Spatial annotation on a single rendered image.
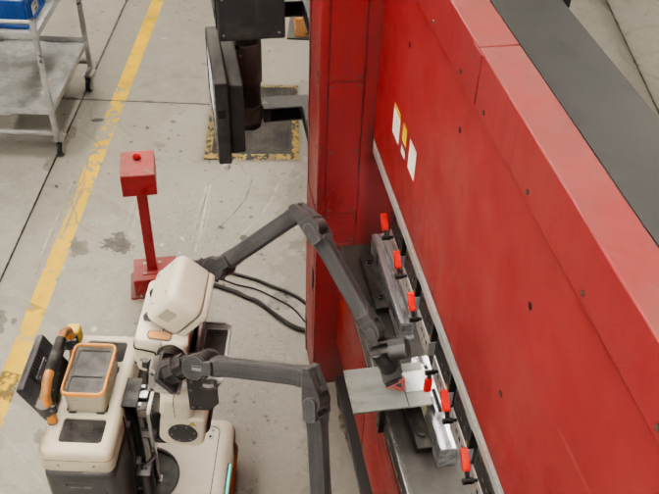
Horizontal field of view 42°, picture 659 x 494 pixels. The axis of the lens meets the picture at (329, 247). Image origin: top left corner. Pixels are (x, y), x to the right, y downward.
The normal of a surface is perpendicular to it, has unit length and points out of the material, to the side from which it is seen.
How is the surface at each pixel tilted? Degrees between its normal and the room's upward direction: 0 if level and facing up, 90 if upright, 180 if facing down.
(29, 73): 0
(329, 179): 90
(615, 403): 90
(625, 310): 90
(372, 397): 0
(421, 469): 0
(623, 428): 90
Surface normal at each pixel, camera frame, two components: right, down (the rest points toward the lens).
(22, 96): 0.03, -0.75
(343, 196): 0.17, 0.66
